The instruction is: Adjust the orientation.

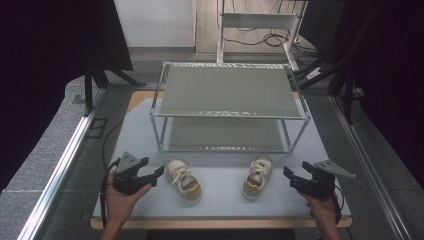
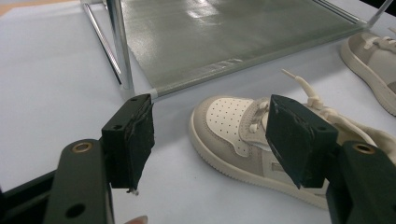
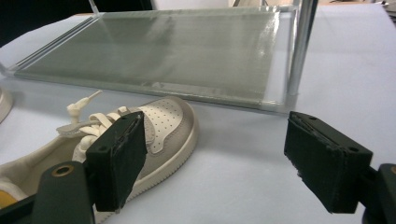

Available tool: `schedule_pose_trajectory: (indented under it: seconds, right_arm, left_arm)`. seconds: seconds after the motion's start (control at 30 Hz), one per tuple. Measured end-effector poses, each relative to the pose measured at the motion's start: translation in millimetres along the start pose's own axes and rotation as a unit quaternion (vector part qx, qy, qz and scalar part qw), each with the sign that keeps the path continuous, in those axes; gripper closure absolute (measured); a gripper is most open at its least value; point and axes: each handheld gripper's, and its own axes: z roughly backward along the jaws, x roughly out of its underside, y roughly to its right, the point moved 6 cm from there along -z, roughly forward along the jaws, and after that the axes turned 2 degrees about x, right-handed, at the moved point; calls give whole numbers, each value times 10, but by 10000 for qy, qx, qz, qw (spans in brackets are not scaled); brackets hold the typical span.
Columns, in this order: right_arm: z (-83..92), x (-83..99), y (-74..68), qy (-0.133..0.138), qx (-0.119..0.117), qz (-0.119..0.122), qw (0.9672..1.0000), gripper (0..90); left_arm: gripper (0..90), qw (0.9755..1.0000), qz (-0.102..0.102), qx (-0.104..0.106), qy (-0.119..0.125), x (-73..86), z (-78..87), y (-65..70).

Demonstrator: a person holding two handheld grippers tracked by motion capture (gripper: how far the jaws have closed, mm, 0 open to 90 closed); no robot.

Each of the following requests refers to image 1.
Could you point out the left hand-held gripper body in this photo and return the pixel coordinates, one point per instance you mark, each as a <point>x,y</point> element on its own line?
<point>128,181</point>

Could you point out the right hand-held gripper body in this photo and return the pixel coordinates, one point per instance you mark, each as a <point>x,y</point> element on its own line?
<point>320,181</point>

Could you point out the small beige sneaker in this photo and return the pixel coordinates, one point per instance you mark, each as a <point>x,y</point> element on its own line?
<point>257,176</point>
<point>184,181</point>

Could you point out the two-tier metal shoe rack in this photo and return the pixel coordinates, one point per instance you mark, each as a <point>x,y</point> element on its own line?
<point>230,91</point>

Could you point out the person's left hand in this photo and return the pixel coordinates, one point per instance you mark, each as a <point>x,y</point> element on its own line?
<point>120,203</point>

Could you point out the person's right hand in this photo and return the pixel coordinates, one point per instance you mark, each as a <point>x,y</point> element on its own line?
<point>321,210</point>

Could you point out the pale table mat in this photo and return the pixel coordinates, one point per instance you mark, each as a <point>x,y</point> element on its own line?
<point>220,203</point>

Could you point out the black tripod stand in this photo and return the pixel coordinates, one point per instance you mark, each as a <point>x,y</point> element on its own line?
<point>348,96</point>
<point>88,90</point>

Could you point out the dark curtain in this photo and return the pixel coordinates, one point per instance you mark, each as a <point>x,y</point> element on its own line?
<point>33,66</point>
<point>393,66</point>

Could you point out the white metal stand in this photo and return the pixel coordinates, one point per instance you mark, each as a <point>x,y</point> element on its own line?
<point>256,20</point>

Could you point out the aluminium rail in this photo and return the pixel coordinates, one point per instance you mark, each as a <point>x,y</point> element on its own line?
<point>366,156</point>
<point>56,175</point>

